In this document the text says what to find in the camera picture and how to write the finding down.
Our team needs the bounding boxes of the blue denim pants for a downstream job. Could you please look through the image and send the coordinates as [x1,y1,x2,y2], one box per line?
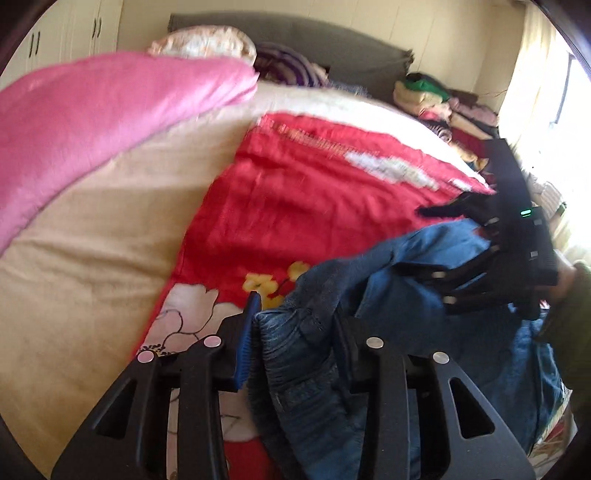
[249,220,562,479]

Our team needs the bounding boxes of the green fleece clothing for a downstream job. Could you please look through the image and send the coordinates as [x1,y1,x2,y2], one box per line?
[539,262,590,424]

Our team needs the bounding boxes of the right hand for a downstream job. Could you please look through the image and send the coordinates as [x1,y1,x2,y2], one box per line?
[537,250,577,307]

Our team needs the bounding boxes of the stack of folded clothes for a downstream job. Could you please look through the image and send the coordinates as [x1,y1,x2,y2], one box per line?
[393,73,499,172]

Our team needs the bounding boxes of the cream curtain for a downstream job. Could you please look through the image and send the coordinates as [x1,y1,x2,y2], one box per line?
[500,3,590,262]

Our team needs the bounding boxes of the red floral bedspread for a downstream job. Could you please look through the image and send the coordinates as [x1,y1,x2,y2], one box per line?
[142,112,492,479]

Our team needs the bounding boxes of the grey padded headboard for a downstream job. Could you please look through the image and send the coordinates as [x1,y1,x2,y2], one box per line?
[167,11,414,103]

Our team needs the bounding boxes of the purple striped garment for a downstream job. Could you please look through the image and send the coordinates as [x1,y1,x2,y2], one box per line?
[254,42,329,88]

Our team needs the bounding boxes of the pink velvet quilt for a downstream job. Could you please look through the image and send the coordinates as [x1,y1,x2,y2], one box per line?
[1,52,259,249]

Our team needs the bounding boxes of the floral cream pillow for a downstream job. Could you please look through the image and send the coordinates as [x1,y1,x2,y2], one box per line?
[147,25,256,66]

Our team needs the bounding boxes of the white wardrobe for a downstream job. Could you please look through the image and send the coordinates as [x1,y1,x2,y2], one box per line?
[1,0,123,88]

